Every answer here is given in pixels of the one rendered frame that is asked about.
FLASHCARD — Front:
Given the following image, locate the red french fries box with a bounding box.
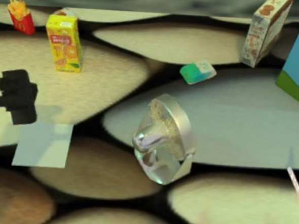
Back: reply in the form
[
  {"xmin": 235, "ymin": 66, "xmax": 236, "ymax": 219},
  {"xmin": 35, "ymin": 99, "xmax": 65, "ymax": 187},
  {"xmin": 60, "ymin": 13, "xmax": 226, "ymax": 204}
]
[{"xmin": 6, "ymin": 0, "xmax": 38, "ymax": 36}]

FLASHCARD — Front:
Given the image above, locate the white cookie box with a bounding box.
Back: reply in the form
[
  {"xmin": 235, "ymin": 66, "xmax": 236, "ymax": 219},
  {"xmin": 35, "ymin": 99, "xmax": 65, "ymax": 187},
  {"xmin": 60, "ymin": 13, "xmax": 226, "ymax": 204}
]
[{"xmin": 240, "ymin": 0, "xmax": 294, "ymax": 71}]

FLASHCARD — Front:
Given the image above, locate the black hammer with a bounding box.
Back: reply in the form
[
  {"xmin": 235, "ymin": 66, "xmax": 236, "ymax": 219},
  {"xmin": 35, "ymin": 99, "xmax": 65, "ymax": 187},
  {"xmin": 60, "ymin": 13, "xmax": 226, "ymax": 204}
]
[{"xmin": 0, "ymin": 68, "xmax": 40, "ymax": 126}]

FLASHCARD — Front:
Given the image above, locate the yellow juice carton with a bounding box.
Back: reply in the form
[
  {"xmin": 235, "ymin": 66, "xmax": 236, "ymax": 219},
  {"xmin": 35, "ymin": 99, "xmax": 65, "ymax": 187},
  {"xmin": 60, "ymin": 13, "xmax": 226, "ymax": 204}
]
[{"xmin": 43, "ymin": 14, "xmax": 86, "ymax": 74}]

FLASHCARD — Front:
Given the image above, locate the grey sheet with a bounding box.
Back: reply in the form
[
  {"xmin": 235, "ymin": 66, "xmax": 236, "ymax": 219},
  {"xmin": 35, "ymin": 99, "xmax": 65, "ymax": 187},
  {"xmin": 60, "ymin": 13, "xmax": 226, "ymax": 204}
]
[{"xmin": 11, "ymin": 120, "xmax": 74, "ymax": 170}]

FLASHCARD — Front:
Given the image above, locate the green white soap box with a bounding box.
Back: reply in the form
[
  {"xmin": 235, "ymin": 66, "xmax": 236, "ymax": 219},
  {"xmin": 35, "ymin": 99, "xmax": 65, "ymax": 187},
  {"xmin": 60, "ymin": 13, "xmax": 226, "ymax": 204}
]
[{"xmin": 179, "ymin": 58, "xmax": 218, "ymax": 87}]

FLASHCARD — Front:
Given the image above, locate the thin white pink stick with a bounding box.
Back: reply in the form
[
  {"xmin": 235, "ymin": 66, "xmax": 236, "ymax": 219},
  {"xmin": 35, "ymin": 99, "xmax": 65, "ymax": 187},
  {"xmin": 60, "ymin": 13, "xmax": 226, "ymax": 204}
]
[{"xmin": 284, "ymin": 167, "xmax": 299, "ymax": 212}]

